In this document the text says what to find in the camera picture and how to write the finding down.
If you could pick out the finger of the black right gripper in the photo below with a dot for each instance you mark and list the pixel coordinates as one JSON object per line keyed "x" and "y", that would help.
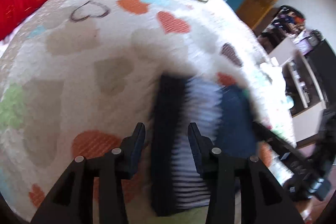
{"x": 279, "y": 145}

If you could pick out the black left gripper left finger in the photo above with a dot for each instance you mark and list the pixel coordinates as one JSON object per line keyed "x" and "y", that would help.
{"x": 70, "y": 200}

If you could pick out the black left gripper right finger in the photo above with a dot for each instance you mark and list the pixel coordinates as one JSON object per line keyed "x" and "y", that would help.
{"x": 263, "y": 200}

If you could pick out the white cloth on bed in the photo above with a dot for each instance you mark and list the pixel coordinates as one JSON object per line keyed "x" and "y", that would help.
{"x": 271, "y": 70}

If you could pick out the black television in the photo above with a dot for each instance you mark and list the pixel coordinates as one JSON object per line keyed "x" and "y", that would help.
{"x": 322, "y": 61}

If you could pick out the white shelf unit with clutter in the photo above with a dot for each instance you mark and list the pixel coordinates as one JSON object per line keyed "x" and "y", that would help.
{"x": 287, "y": 40}

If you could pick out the heart pattern bed quilt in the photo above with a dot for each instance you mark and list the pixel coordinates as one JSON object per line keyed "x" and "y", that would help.
{"x": 79, "y": 75}

